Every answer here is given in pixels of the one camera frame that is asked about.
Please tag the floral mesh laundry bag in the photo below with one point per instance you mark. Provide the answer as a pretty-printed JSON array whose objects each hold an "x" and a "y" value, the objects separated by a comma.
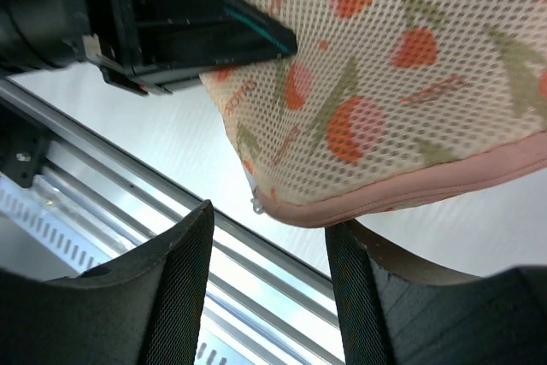
[{"x": 388, "y": 104}]

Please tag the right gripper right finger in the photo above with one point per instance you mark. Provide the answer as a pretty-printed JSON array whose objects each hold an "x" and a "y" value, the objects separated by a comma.
[{"x": 395, "y": 307}]

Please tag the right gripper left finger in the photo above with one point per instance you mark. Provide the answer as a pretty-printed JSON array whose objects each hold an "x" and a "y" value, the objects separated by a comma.
[{"x": 107, "y": 305}]

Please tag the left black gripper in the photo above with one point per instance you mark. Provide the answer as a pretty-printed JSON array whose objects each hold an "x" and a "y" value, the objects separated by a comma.
[{"x": 49, "y": 35}]

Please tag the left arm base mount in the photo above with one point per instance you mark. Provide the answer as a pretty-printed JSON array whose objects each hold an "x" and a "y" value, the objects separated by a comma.
[{"x": 24, "y": 145}]

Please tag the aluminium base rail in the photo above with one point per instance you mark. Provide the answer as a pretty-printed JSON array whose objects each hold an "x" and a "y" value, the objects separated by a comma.
[{"x": 106, "y": 262}]

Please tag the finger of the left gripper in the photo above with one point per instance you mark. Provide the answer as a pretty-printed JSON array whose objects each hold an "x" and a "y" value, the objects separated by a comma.
[{"x": 170, "y": 41}]

